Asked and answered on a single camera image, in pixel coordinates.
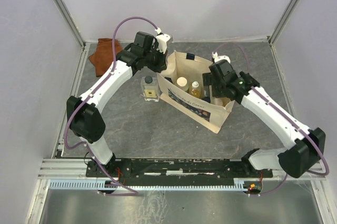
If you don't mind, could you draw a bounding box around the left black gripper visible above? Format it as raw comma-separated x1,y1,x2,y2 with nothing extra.
143,45,167,73

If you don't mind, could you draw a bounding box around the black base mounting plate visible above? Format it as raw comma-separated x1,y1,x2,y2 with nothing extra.
85,157,274,185

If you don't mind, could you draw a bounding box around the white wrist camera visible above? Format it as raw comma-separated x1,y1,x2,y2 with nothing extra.
212,52,231,63
155,27,173,54

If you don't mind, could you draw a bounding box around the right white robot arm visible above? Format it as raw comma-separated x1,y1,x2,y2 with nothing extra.
203,57,326,178

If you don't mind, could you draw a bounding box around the pale green lotion bottle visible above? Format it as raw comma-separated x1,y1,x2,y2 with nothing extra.
175,77,189,92

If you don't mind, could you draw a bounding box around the small circuit board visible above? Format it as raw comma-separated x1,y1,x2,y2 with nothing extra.
248,183,262,194

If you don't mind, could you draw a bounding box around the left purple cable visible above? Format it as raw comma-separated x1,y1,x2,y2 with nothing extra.
64,17,163,198

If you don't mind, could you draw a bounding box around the brown folded towel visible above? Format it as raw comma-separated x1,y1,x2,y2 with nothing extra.
89,38,113,77

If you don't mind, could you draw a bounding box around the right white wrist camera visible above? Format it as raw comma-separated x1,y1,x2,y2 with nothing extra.
212,52,231,63

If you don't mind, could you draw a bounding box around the square perfume bottle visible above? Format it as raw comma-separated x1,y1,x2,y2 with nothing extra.
141,75,160,102

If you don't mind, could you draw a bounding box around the blue slotted cable duct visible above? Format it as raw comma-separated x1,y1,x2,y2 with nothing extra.
49,177,260,191

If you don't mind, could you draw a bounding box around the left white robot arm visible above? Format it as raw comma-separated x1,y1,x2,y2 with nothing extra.
66,32,173,177

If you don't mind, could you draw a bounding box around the aluminium frame rail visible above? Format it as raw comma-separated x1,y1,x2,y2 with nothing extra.
38,157,90,180

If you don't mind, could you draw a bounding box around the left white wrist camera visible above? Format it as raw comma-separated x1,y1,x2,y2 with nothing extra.
155,27,173,54

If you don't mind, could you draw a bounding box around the amber liquid clear bottle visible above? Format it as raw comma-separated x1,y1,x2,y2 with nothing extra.
190,81,201,99

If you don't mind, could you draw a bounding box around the beige pump bottle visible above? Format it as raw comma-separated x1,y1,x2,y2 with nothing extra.
211,98,231,107

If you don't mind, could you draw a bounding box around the cream canvas tote bag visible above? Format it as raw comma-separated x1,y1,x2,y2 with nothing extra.
157,51,234,133

